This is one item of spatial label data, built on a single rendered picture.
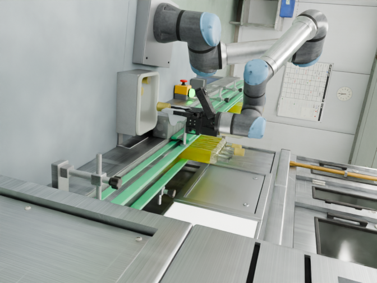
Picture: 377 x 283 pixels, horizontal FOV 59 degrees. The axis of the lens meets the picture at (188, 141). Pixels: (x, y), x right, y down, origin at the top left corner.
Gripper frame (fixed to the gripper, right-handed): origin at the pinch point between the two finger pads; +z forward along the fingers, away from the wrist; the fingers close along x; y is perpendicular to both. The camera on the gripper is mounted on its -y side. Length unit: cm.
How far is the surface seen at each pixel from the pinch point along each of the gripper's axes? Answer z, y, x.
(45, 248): -16, -1, -83
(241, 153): -25.4, 22.5, 28.8
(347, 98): -147, 81, 604
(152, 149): 4.6, 16.7, -0.5
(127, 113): 12.8, 2.8, -6.4
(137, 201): -1.5, 24.8, -25.9
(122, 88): 14.8, -5.9, -6.2
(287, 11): -10, -67, 551
